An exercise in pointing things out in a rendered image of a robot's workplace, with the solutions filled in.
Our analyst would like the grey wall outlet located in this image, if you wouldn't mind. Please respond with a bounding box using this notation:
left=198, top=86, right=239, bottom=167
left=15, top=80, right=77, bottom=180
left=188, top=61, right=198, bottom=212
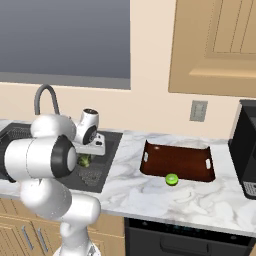
left=189, top=99, right=209, bottom=123

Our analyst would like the green lime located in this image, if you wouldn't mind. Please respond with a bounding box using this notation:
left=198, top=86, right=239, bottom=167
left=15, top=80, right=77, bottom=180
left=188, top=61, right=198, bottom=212
left=165, top=173, right=180, bottom=187

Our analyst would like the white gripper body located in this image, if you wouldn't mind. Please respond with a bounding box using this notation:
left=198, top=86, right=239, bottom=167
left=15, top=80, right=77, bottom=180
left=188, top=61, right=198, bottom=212
left=73, top=143, right=107, bottom=157

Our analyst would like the green broccoli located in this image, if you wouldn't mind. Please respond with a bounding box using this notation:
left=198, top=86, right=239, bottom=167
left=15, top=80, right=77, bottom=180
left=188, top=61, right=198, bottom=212
left=77, top=154, right=92, bottom=168

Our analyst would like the black dishwasher handle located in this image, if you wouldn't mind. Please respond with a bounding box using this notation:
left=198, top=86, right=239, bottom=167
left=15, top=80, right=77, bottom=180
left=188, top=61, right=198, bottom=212
left=159, top=237, right=212, bottom=256

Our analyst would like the grey curved faucet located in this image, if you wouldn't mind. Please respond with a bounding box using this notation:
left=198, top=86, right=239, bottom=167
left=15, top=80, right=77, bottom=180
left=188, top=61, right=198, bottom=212
left=33, top=83, right=61, bottom=116

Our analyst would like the grey cupboard door handle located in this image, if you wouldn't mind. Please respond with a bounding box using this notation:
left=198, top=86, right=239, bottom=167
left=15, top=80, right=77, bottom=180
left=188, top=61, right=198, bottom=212
left=36, top=227, right=50, bottom=254
left=21, top=225, right=35, bottom=251

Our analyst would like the tan base cupboard door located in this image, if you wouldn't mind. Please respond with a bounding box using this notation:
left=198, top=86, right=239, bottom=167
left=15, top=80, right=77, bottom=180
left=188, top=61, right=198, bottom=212
left=0, top=214, right=37, bottom=256
left=33, top=213, right=127, bottom=256

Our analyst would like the tan wall cupboard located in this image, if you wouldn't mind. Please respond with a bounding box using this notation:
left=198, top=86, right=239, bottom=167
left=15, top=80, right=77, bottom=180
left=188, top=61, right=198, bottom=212
left=168, top=0, right=256, bottom=99

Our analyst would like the grey window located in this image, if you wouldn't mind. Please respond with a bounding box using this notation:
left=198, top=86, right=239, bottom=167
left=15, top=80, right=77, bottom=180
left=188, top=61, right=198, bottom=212
left=0, top=0, right=132, bottom=91

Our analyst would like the black dishwasher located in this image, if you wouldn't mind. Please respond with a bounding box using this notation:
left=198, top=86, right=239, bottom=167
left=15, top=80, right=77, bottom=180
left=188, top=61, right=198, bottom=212
left=123, top=216, right=256, bottom=256

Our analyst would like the dark sink basin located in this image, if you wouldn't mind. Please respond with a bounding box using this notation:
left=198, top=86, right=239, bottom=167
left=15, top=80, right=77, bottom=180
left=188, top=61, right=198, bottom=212
left=0, top=122, right=124, bottom=194

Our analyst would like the brown tray with white handles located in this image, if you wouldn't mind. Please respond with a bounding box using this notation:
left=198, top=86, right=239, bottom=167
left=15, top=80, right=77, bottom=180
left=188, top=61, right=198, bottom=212
left=139, top=139, right=217, bottom=183

